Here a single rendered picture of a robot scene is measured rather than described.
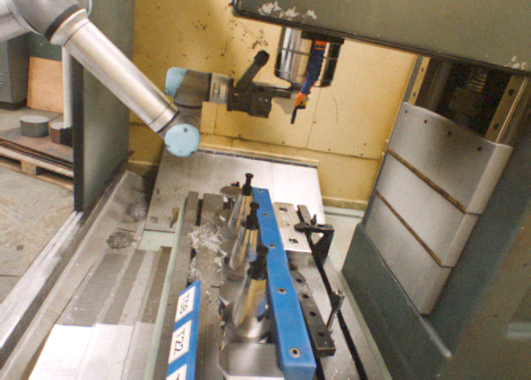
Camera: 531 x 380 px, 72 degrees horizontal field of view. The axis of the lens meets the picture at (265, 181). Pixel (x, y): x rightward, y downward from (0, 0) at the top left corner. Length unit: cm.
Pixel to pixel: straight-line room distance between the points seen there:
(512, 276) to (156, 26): 174
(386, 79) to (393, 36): 148
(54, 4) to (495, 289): 112
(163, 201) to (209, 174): 30
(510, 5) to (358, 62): 137
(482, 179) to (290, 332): 67
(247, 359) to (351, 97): 181
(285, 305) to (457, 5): 56
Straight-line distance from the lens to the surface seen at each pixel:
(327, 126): 212
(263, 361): 46
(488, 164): 100
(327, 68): 94
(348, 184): 230
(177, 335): 86
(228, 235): 64
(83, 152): 144
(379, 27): 69
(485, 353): 120
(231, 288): 54
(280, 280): 55
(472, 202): 102
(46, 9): 85
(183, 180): 193
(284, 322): 49
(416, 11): 72
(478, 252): 106
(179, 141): 83
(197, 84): 94
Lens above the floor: 156
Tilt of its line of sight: 23 degrees down
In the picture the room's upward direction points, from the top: 12 degrees clockwise
